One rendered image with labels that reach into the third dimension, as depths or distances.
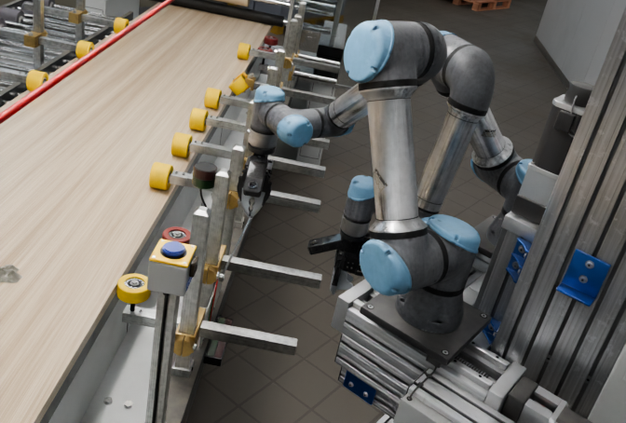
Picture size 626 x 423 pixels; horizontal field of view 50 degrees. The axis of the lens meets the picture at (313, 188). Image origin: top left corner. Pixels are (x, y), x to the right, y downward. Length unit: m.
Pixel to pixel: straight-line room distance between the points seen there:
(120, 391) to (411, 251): 0.87
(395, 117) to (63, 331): 0.83
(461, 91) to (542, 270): 0.44
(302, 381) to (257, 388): 0.19
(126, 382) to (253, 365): 1.08
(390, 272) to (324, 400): 1.52
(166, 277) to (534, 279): 0.80
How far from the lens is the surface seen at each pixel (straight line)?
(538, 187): 1.56
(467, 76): 1.57
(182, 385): 1.72
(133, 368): 1.87
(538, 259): 1.52
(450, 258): 1.38
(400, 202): 1.30
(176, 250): 1.21
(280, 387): 2.77
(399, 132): 1.29
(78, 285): 1.68
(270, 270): 1.86
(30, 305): 1.62
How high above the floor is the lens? 1.90
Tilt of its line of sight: 26 degrees down
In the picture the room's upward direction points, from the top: 12 degrees clockwise
